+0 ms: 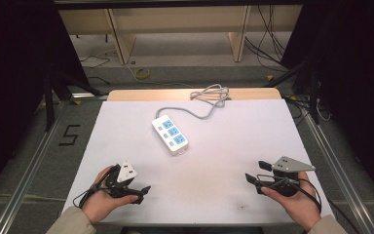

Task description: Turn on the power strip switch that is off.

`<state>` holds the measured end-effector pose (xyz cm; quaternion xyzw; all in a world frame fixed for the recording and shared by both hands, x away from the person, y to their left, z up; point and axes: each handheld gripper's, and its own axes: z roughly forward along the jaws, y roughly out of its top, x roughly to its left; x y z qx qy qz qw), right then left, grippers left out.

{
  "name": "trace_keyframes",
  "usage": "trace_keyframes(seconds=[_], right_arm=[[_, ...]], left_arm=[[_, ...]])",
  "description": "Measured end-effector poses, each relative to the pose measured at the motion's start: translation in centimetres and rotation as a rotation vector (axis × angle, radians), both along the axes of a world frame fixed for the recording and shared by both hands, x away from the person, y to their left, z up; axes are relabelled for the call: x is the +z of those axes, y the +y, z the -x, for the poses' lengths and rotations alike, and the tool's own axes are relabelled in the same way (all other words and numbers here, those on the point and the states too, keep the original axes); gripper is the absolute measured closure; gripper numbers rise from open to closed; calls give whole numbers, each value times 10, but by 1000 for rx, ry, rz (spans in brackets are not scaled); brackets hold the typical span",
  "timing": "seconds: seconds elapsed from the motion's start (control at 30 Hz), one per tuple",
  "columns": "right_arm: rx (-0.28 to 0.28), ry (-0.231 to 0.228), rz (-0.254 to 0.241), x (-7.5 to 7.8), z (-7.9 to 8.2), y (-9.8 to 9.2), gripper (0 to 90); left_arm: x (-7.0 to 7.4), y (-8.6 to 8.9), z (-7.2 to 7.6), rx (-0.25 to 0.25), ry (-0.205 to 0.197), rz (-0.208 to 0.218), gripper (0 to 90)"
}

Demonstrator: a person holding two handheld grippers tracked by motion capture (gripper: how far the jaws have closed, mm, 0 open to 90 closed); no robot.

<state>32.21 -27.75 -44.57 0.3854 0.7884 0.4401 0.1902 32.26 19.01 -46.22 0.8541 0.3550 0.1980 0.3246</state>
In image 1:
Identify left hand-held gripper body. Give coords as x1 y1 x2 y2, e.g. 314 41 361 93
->
104 160 144 199

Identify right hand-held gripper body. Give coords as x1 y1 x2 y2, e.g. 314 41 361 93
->
255 156 317 198

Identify white power strip blue sockets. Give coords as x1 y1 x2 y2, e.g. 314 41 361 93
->
151 114 190 156

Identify person's right hand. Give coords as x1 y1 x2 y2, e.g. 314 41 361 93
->
260 171 322 232

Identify person's left hand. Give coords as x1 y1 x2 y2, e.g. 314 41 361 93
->
81 165 139 225

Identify black metal stand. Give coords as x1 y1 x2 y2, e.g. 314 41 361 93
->
265 58 321 125
43 69 109 133

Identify light wooden table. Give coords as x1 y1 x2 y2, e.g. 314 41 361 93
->
106 87 282 102

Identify yellow tape roll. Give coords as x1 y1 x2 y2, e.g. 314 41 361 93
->
133 66 151 81

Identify black curtain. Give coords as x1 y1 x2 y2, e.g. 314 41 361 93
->
0 0 91 204
280 0 374 211

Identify dark metal beam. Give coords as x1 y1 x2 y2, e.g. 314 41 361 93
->
53 0 306 10

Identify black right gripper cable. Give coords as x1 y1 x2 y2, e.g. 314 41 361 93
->
290 177 323 214

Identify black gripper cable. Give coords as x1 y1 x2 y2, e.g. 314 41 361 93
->
290 177 323 214
72 167 115 210

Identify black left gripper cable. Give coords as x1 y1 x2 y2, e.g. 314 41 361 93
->
72 167 115 210

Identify aluminium floor rail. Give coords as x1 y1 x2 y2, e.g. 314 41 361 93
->
0 99 68 234
299 102 374 234

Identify grey power strip cable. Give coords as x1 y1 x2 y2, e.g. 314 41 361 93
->
155 83 231 121

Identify white floor cable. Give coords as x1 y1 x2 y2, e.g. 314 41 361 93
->
122 59 194 90

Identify bundle of black floor cables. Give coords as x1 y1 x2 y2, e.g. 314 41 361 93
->
243 4 294 73

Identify thin black floor cable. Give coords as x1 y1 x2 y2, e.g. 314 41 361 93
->
79 54 112 87

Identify light wooden desk frame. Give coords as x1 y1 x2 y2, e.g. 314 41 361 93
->
57 4 304 65

